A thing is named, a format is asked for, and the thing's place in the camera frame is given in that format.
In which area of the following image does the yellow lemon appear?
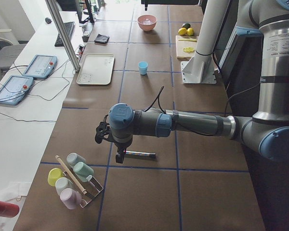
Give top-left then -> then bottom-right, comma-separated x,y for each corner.
178,27 -> 187,36
186,27 -> 194,36

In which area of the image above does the white cup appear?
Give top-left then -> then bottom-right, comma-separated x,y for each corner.
55,177 -> 74,196

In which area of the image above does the clear ice cubes pile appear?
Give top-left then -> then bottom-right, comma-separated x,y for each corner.
143,18 -> 152,25

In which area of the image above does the red bottle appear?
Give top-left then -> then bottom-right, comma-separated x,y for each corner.
0,201 -> 20,218

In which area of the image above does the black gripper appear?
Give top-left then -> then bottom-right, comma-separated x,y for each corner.
115,141 -> 132,164

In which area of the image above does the green cup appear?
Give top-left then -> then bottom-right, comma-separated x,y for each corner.
73,162 -> 94,182

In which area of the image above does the grey folded cloth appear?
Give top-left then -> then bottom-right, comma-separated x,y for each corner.
94,34 -> 110,44

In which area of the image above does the pink bowl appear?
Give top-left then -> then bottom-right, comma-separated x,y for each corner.
137,14 -> 157,32

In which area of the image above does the white wire cup rack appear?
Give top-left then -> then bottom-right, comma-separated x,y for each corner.
80,175 -> 104,208

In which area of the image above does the steel muddler with black cap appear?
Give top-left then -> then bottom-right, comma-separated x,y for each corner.
125,151 -> 156,159

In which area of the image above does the green avocado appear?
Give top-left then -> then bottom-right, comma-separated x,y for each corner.
182,23 -> 191,29

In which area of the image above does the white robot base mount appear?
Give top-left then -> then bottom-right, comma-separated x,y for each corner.
181,0 -> 230,84

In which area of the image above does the wooden cutting board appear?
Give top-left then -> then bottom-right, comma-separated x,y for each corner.
175,35 -> 198,59

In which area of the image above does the cream bear serving tray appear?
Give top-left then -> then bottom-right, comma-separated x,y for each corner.
76,53 -> 115,86

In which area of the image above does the blue teach pendant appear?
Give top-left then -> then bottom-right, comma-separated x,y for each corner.
23,54 -> 58,79
0,76 -> 34,105

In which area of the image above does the black braided cable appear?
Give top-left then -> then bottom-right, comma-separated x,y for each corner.
143,85 -> 167,114

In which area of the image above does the lemon slices stack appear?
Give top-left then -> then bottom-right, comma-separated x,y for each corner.
183,47 -> 195,53

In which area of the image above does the black keyboard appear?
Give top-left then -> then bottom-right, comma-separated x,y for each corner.
54,21 -> 76,47

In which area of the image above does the pink cup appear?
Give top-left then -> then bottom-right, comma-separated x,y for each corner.
60,188 -> 82,209

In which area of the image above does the aluminium frame post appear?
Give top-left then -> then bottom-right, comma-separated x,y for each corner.
45,0 -> 80,73

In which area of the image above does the wooden pestle stick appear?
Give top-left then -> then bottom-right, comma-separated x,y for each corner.
55,155 -> 87,195

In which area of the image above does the yellow plastic knife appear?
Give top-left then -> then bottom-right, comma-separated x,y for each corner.
178,38 -> 197,42

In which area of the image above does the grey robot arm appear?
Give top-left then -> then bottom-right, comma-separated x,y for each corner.
95,0 -> 289,163

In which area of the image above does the light blue paper cup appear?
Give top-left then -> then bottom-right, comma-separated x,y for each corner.
138,61 -> 148,75

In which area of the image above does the yellow cup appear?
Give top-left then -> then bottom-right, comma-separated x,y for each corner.
47,168 -> 63,187

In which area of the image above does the grey-green cup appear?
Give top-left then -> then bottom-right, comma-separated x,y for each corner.
66,153 -> 87,168

